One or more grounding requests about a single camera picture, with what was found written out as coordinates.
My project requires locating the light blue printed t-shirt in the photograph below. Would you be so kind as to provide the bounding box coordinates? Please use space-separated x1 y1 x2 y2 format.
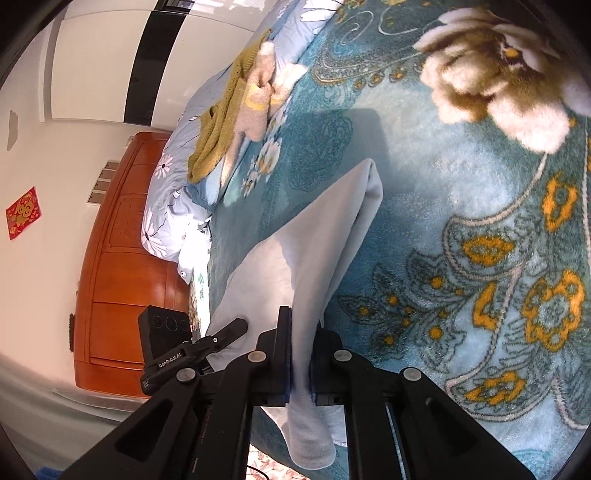
208 159 383 470

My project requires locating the orange wooden headboard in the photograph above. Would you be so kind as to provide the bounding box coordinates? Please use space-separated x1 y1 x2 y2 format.
70 132 189 397

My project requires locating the blue daisy print duvet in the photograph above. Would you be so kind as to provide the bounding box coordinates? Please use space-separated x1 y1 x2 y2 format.
140 1 342 283

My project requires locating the teal floral plush blanket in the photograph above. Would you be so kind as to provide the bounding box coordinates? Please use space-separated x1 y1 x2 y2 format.
208 1 590 479

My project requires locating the olive green knit sweater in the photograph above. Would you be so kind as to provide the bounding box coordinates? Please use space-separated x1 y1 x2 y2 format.
187 29 271 183

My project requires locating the cream fluffy sweater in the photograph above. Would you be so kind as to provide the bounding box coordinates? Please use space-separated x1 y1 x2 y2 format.
221 41 308 186

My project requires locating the white black glossy wardrobe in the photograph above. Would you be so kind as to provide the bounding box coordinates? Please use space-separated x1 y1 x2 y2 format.
49 1 276 130

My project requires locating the wall switch panel row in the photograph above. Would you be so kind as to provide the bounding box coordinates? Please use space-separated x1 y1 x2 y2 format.
87 161 119 205

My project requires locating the red fu wall decoration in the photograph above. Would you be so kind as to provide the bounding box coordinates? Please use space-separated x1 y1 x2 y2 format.
6 187 41 240

